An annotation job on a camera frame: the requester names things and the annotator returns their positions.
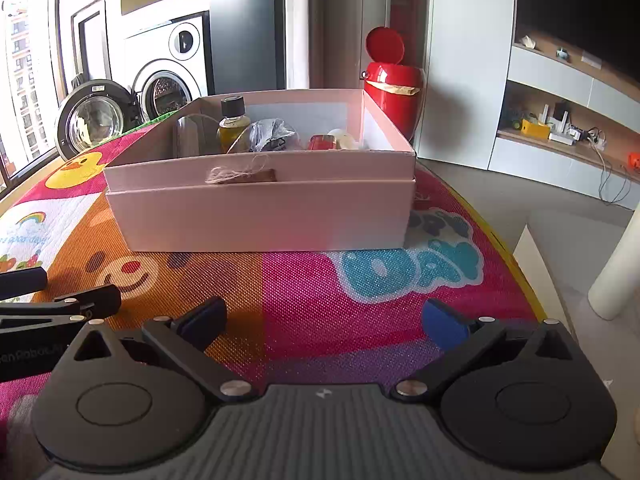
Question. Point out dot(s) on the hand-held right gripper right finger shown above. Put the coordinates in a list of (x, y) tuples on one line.
[(442, 319)]

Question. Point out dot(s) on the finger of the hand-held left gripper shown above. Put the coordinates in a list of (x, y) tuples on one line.
[(25, 282), (97, 301)]

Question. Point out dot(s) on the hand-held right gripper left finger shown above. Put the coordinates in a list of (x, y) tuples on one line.
[(205, 316)]

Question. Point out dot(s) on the pink cardboard box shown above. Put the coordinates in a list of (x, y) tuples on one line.
[(260, 215)]

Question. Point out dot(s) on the clear packet with black item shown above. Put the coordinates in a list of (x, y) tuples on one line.
[(265, 132)]

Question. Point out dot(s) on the red bottle with silver cap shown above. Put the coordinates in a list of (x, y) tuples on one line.
[(320, 142)]

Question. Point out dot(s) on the colourful cartoon play mat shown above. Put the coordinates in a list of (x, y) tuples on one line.
[(310, 300)]

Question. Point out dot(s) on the twine tag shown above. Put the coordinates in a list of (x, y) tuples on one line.
[(240, 175)]

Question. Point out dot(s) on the round washing machine door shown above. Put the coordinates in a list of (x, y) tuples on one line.
[(92, 122)]

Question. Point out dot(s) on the white cylinder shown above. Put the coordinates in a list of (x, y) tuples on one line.
[(617, 275)]

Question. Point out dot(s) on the amber oil bottle black cap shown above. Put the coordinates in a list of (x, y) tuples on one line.
[(234, 130)]

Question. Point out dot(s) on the cream round object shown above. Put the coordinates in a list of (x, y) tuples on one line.
[(344, 137)]

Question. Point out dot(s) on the dark cloth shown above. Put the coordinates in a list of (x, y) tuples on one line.
[(79, 82)]

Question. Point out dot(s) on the yellow box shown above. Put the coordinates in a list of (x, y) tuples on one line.
[(535, 129)]

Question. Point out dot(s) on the green toy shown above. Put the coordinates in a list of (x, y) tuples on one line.
[(514, 119)]

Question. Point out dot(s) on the white electronic device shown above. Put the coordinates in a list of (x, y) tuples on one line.
[(562, 127)]

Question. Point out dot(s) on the red trash bin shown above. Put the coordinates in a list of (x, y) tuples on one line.
[(395, 90)]

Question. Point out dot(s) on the orange object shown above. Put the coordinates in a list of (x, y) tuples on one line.
[(634, 161)]

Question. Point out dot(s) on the silver washing machine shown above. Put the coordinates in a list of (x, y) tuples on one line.
[(175, 65)]

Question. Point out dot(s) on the white cabinet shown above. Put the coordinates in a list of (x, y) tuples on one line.
[(470, 60)]

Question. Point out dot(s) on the grey curtain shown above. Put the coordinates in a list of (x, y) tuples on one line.
[(310, 25)]

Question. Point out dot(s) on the black television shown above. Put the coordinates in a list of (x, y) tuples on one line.
[(575, 5)]

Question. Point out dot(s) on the wall shelf unit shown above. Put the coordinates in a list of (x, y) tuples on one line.
[(550, 77)]

